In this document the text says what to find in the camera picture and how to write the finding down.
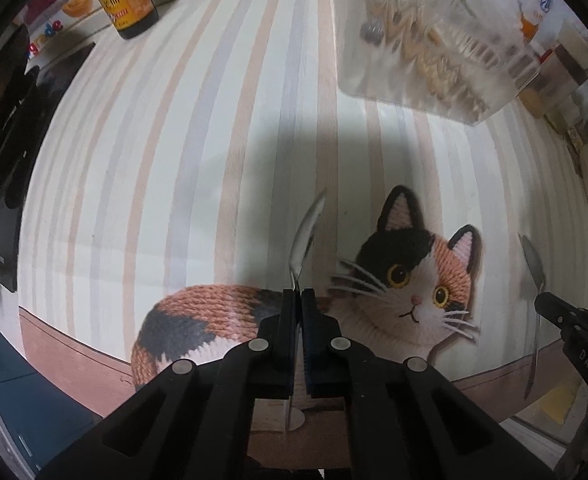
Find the group of wooden chopsticks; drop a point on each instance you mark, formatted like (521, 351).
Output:
(423, 60)

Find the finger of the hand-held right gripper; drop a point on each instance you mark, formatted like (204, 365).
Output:
(553, 307)

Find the clear plastic container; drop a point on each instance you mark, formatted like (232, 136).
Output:
(373, 85)

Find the dark soy sauce bottle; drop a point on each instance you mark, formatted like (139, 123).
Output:
(124, 0)

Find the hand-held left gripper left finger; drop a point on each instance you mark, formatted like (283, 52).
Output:
(286, 320)

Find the striped cat print mat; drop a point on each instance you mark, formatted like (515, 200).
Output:
(149, 160)

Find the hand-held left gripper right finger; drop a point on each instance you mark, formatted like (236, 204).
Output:
(310, 325)

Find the colourful wall stickers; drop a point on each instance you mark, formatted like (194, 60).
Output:
(49, 5)

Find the blue cabinet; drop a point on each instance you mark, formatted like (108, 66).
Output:
(14, 385)

